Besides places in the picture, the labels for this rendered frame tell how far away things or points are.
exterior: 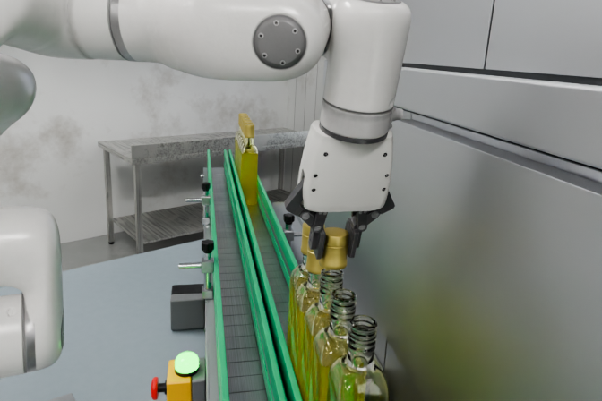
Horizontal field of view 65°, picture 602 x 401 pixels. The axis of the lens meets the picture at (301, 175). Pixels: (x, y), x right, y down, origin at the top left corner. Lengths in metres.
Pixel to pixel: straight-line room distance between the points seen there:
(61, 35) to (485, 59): 0.45
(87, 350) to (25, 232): 0.62
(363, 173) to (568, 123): 0.20
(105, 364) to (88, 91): 2.69
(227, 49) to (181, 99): 3.47
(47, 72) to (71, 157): 0.59
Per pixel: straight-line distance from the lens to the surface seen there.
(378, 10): 0.45
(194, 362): 0.95
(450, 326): 0.60
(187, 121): 3.93
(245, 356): 0.91
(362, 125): 0.48
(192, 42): 0.44
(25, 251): 0.62
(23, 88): 0.62
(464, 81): 0.57
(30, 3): 0.50
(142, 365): 1.13
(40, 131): 3.59
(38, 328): 0.65
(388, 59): 0.47
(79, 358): 1.19
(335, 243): 0.58
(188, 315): 1.19
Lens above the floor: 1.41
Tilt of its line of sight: 15 degrees down
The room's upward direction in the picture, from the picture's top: 3 degrees clockwise
